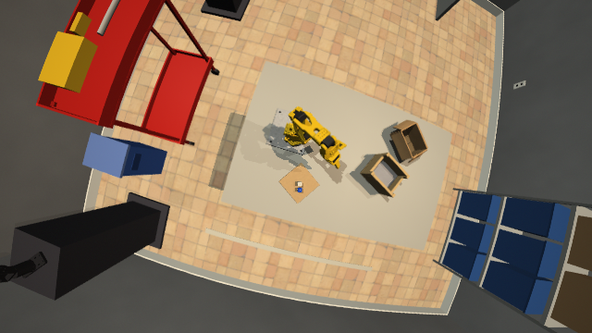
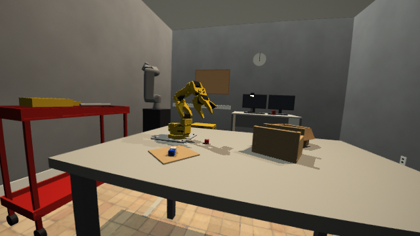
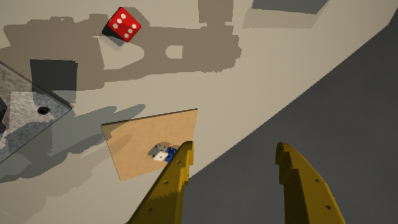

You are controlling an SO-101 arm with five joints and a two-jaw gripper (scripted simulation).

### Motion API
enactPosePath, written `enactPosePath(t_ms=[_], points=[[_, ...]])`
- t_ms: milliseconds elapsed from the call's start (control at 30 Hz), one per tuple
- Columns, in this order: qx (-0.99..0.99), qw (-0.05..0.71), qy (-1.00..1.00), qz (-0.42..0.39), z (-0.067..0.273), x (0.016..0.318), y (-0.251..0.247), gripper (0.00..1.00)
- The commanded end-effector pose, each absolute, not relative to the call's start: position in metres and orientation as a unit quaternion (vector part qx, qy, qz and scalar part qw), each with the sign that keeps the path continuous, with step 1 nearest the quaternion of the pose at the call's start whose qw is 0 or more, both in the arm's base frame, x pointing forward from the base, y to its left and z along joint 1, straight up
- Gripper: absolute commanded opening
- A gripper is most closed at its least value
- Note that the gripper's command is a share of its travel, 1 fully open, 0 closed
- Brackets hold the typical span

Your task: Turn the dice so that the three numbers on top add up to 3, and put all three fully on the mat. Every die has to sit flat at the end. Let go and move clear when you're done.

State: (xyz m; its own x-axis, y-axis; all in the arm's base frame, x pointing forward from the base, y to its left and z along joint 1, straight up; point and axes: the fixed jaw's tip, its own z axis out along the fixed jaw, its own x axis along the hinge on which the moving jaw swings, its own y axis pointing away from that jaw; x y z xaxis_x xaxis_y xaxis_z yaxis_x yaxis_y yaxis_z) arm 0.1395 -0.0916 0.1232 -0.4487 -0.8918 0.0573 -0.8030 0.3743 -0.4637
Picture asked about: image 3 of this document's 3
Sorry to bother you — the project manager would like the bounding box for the white die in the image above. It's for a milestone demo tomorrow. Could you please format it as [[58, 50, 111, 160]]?
[[151, 144, 168, 161]]

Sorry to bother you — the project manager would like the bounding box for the red die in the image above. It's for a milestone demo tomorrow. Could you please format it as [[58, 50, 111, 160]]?
[[107, 7, 141, 43]]

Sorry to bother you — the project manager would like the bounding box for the tan flat mat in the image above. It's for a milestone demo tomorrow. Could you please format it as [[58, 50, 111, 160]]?
[[101, 108, 198, 181]]

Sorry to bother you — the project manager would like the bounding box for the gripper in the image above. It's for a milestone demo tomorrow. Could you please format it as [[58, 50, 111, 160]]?
[[127, 141, 346, 224]]

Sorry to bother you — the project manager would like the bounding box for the blue die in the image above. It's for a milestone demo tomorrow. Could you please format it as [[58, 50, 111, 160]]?
[[165, 147, 177, 162]]

